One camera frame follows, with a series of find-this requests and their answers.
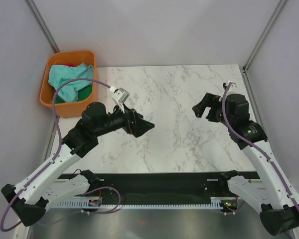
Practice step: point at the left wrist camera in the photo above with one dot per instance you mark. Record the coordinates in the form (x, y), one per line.
(119, 97)

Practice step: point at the green t shirt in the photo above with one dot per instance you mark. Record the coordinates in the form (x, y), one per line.
(70, 94)

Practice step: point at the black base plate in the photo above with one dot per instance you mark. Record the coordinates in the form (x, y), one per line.
(158, 188)

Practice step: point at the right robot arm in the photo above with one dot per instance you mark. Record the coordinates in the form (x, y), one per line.
(278, 203)

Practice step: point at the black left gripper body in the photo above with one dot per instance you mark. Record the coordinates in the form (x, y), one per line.
(129, 127)

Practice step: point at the left aluminium frame post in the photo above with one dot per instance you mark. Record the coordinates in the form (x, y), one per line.
(43, 26)

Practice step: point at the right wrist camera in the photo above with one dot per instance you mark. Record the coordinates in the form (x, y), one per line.
(229, 85)

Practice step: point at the aluminium frame post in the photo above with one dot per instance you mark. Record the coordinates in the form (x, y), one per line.
(43, 26)
(272, 20)

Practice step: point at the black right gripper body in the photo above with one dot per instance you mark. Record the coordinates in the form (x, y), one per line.
(216, 114)

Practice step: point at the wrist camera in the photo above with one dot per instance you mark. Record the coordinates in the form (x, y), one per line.
(229, 85)
(119, 97)

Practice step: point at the right aluminium frame post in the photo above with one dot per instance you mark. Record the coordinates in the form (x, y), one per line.
(272, 20)

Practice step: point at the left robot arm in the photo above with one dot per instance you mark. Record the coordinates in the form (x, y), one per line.
(31, 198)

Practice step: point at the teal t shirt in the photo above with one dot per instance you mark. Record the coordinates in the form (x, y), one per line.
(60, 74)

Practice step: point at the white slotted cable duct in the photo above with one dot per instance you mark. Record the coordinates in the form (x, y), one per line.
(94, 203)

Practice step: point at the red t shirt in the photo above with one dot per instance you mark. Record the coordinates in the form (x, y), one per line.
(70, 65)

